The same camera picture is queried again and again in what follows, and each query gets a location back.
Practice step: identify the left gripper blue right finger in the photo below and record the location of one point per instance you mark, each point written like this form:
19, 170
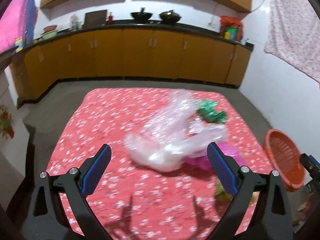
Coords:
226, 170

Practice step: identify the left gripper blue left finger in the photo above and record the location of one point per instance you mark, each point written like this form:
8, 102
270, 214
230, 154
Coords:
93, 169

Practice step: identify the magenta plastic bag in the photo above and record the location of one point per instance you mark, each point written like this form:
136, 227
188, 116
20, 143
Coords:
212, 157

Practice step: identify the clear crinkled plastic bag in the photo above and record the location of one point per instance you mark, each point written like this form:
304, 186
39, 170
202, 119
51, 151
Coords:
173, 133

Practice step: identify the lower wooden kitchen cabinets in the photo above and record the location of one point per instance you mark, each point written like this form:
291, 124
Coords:
128, 52

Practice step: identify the yellow green snack wrapper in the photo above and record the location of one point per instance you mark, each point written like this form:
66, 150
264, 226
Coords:
225, 192

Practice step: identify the red plastic basket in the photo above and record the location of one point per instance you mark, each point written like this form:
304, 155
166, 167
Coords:
284, 155

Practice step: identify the red floral tablecloth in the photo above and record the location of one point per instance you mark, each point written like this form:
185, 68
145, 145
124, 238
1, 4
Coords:
159, 183

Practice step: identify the green foil wrapper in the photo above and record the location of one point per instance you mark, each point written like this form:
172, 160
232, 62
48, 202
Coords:
209, 114

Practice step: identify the white cup on counter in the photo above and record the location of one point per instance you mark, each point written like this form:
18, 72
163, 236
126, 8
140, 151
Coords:
244, 41

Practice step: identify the red bag on counter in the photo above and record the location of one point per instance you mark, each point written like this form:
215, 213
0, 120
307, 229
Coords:
231, 28

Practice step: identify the stacked bowls on counter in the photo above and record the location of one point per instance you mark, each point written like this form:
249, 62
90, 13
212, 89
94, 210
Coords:
49, 32

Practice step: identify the glass jar on counter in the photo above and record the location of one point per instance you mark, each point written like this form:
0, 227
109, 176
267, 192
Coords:
74, 22

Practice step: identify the pink floral hanging cloth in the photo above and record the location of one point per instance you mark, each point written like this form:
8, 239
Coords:
294, 35

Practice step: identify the dark cutting board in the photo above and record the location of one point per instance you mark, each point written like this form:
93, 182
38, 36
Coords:
95, 19

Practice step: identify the red bottle on counter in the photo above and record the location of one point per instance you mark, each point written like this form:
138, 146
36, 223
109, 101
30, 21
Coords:
110, 18

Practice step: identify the black wok left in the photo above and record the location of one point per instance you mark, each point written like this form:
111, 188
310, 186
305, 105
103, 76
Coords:
141, 16

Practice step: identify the black wok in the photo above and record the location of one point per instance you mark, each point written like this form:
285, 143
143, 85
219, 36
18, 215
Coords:
141, 16
169, 17

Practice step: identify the black wok right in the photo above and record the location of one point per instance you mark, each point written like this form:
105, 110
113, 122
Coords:
169, 17

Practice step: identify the pink blue hanging cloth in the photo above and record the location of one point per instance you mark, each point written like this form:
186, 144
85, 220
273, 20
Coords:
18, 22

